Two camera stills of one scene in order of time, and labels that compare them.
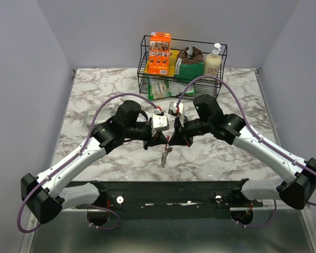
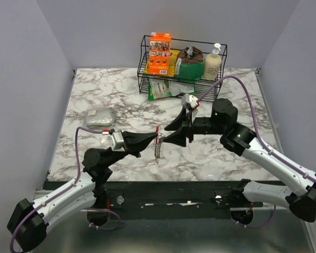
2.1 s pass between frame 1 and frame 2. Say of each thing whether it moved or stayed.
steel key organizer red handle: moved
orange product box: stayed
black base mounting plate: stayed
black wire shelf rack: stayed
